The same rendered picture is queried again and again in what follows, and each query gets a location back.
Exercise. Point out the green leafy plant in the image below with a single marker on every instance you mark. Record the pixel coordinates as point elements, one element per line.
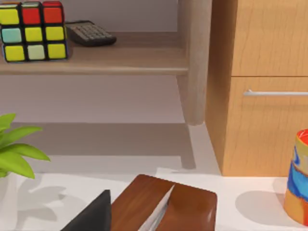
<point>16,149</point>

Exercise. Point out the wooden cupboard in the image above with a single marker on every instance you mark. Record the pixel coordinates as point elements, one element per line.
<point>260,91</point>

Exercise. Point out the wooden drawer front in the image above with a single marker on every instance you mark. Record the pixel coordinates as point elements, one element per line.
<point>267,134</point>

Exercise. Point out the orange and blue cup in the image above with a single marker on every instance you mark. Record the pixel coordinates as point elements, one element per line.
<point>297,178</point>

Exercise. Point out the colourful puzzle cube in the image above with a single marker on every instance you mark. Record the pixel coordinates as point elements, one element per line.
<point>33,31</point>

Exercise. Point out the pale wooden open shelf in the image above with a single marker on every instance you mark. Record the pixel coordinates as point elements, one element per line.
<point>134,60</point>

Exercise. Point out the brown wooden tissue box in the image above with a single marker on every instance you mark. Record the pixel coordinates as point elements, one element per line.
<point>190,207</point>

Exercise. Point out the black calculator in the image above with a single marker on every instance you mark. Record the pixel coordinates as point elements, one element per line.
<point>90,33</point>

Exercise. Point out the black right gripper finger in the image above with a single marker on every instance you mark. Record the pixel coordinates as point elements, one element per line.
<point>97,214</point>

